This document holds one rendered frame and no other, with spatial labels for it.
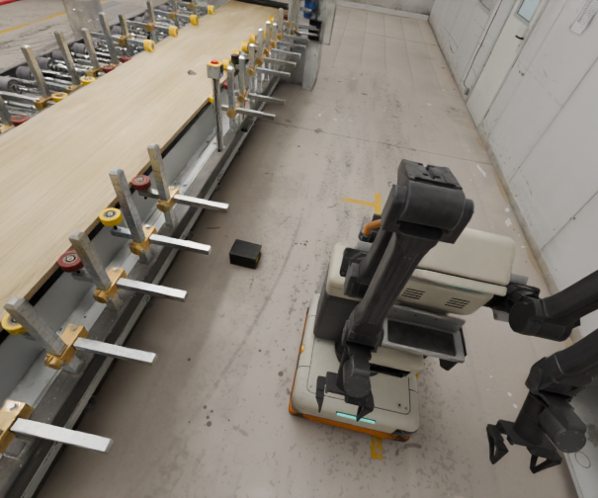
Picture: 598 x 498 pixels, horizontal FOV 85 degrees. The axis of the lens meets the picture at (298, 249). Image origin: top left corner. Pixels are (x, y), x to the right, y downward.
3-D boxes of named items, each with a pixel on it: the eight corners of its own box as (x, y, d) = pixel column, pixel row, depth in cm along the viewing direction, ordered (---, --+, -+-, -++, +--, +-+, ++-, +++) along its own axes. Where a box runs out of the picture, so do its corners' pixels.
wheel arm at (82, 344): (158, 358, 108) (155, 352, 104) (153, 368, 105) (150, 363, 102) (34, 330, 109) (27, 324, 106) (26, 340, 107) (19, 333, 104)
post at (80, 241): (127, 313, 134) (84, 230, 99) (123, 320, 132) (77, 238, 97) (119, 311, 135) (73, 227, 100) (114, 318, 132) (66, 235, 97)
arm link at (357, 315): (470, 189, 46) (393, 174, 47) (478, 216, 42) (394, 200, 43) (382, 330, 78) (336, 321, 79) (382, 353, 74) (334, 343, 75)
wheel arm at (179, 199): (229, 210, 157) (228, 204, 154) (226, 214, 155) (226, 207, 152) (142, 193, 158) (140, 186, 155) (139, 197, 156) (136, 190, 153)
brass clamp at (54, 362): (91, 333, 111) (85, 326, 107) (64, 372, 102) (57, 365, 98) (73, 329, 111) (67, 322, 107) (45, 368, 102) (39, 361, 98)
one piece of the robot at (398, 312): (362, 320, 115) (381, 285, 99) (440, 337, 114) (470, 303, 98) (360, 364, 104) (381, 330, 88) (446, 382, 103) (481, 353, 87)
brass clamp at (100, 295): (128, 277, 128) (126, 269, 124) (110, 305, 119) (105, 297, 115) (114, 274, 128) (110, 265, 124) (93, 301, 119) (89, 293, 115)
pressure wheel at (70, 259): (67, 286, 121) (53, 267, 112) (72, 270, 126) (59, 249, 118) (91, 284, 122) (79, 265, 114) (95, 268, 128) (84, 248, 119)
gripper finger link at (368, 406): (366, 433, 79) (376, 403, 76) (337, 426, 80) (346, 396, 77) (364, 411, 86) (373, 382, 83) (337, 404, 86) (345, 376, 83)
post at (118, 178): (152, 258, 147) (123, 167, 112) (148, 264, 144) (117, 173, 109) (144, 257, 147) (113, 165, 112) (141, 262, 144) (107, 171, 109)
